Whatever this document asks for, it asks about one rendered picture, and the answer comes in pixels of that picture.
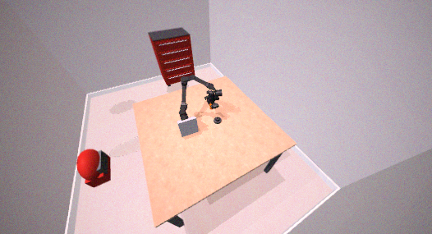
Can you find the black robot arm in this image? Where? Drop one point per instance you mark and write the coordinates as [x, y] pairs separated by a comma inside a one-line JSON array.
[[212, 93]]

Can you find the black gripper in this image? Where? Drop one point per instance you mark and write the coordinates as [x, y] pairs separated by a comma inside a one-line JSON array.
[[212, 101]]

